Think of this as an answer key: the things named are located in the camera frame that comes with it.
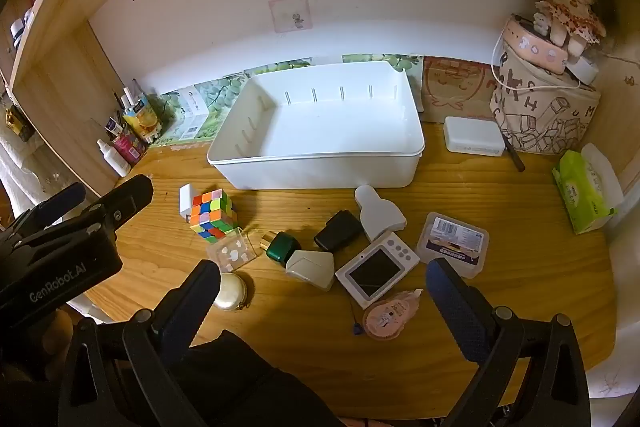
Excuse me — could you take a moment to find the pink correction tape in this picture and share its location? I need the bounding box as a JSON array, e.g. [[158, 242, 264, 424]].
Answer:
[[362, 289, 425, 343]]

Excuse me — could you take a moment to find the yellow juice pouch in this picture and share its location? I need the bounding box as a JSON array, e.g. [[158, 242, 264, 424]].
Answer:
[[122, 93, 163, 140]]

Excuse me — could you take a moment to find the clear box with white pieces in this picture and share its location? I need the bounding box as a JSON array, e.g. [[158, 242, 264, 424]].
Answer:
[[207, 228, 259, 274]]

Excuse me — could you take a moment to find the white carton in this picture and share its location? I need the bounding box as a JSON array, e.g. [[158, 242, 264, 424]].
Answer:
[[170, 86, 211, 140]]

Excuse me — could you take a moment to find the grey pentagon-shaped box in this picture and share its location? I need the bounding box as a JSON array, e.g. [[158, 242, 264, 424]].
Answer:
[[285, 249, 335, 292]]

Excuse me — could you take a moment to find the person's dark clothing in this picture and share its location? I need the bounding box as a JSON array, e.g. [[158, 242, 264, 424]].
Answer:
[[175, 329, 346, 427]]

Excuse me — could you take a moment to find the white bottle-shaped case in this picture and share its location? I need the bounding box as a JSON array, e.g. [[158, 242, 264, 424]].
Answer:
[[354, 185, 407, 243]]

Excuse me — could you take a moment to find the pink round tin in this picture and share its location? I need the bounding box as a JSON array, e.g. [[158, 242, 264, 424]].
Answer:
[[502, 14, 571, 75]]

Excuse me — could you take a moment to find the white plastic storage bin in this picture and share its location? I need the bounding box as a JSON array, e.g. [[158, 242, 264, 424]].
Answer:
[[207, 61, 427, 190]]

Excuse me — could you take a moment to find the pink square wall hook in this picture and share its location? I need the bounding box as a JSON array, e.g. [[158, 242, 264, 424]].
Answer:
[[268, 0, 311, 32]]

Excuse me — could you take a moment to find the wooden shelf unit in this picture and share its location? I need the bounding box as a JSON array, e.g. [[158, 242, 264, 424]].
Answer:
[[0, 0, 216, 192]]

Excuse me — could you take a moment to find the black pen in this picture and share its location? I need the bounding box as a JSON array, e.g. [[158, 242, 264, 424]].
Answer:
[[501, 134, 526, 172]]

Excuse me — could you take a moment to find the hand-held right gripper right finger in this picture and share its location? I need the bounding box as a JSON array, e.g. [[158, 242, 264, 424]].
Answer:
[[425, 257, 592, 427]]

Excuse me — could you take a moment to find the brown printed paper bag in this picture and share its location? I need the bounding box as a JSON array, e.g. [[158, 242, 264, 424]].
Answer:
[[421, 56, 498, 124]]

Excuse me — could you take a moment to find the pink can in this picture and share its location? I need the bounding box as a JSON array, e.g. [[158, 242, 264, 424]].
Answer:
[[114, 127, 148, 165]]

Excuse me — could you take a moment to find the white spray bottle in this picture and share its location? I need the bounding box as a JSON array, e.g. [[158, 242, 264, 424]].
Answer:
[[96, 138, 132, 178]]

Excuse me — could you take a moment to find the clear plastic box with label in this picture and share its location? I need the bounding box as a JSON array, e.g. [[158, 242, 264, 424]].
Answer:
[[416, 212, 490, 279]]

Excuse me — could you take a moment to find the green tissue pack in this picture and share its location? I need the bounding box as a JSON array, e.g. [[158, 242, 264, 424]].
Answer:
[[551, 143, 626, 235]]

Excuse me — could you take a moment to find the green bottle with gold cap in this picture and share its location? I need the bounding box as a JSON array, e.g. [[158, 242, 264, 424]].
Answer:
[[260, 231, 302, 264]]

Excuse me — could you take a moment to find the letter-print fabric bag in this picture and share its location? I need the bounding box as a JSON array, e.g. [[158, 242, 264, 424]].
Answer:
[[489, 47, 601, 155]]

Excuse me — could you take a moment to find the black power adapter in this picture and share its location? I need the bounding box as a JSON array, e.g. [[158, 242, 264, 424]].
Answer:
[[314, 210, 363, 253]]

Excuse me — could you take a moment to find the white charger block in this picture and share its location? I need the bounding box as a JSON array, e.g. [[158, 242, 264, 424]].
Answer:
[[565, 54, 600, 85]]

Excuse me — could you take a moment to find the multicolour puzzle cube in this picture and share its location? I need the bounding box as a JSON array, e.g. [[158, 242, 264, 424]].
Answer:
[[189, 189, 239, 243]]

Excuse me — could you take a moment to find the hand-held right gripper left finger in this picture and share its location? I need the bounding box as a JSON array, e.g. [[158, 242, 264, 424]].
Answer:
[[59, 259, 223, 427]]

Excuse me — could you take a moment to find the white wall charger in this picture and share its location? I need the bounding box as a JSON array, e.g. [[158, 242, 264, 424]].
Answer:
[[179, 183, 197, 224]]

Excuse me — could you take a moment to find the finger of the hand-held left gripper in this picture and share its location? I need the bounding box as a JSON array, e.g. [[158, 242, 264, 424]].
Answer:
[[90, 174, 154, 232], [12, 183, 87, 235]]

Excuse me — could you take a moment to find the small white digital camera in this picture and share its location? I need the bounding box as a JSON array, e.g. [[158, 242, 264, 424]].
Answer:
[[335, 231, 421, 337]]

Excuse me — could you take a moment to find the cream round compact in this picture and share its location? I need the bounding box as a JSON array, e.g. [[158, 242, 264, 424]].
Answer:
[[212, 272, 255, 312]]

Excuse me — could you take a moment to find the yellow hanging toy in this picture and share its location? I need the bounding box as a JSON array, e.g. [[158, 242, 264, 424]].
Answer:
[[5, 104, 33, 142]]

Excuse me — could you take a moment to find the person's left hand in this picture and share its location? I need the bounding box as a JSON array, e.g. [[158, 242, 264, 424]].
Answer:
[[15, 307, 76, 378]]

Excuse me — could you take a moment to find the white soap box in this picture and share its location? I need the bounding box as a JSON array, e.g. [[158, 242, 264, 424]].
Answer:
[[443, 116, 507, 155]]

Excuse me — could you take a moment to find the white cable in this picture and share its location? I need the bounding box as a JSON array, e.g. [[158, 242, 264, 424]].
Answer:
[[491, 29, 583, 95]]

